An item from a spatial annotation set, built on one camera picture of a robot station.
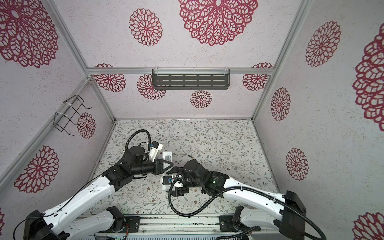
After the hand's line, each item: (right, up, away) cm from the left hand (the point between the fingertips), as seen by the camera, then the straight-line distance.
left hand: (172, 167), depth 72 cm
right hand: (-1, -4, -4) cm, 5 cm away
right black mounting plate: (+27, -30, +3) cm, 41 cm away
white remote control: (-2, +6, -2) cm, 6 cm away
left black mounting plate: (-20, -29, +2) cm, 35 cm away
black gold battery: (+9, +1, +28) cm, 29 cm away
